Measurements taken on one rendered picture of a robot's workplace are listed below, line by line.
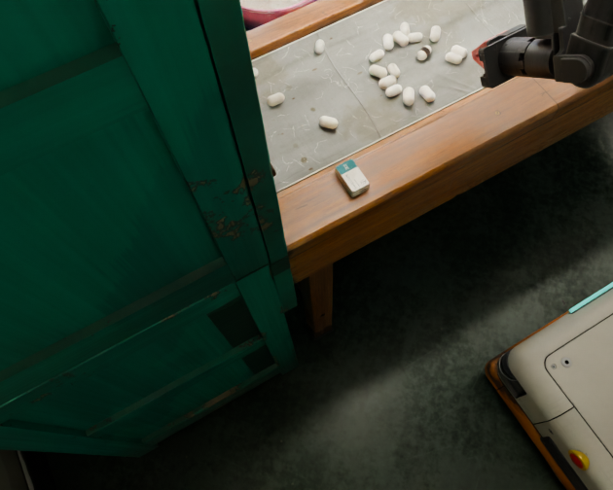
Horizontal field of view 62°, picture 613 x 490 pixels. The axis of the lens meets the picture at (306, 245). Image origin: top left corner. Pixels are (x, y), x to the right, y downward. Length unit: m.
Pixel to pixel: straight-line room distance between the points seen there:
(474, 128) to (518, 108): 0.10
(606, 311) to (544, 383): 0.25
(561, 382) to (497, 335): 0.34
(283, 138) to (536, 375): 0.83
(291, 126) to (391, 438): 0.94
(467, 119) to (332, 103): 0.26
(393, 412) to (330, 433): 0.19
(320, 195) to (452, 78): 0.38
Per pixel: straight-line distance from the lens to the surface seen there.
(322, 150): 0.98
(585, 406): 1.42
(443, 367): 1.62
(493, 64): 0.90
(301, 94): 1.06
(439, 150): 0.97
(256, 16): 1.21
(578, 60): 0.78
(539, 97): 1.09
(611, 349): 1.47
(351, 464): 1.56
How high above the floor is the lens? 1.56
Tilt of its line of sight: 66 degrees down
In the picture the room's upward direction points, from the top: 6 degrees counter-clockwise
